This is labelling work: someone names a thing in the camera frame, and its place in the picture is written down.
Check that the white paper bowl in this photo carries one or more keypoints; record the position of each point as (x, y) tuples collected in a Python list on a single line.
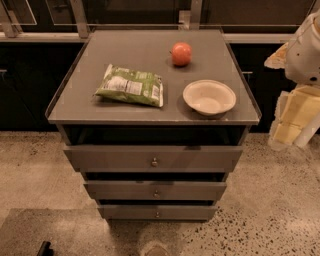
[(209, 97)]

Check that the grey middle drawer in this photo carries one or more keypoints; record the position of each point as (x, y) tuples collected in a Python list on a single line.
[(155, 190)]

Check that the green snack bag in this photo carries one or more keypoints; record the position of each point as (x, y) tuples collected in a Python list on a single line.
[(131, 86)]

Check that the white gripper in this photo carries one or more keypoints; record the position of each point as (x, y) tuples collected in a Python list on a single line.
[(304, 60)]

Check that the grey top drawer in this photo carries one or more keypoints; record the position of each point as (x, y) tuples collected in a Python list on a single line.
[(153, 159)]

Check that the metal railing frame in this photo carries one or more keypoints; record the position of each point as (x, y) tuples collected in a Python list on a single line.
[(242, 21)]

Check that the grey drawer cabinet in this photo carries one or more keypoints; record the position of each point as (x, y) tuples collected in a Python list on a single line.
[(85, 119)]

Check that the red apple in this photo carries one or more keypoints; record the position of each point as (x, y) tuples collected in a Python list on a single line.
[(181, 54)]

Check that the black object on floor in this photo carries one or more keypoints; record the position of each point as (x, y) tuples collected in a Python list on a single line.
[(45, 249)]

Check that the grey bottom drawer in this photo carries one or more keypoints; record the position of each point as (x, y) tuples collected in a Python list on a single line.
[(157, 212)]

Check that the grey drawer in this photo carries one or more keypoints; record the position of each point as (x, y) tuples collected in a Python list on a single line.
[(153, 159), (157, 212), (155, 190)]

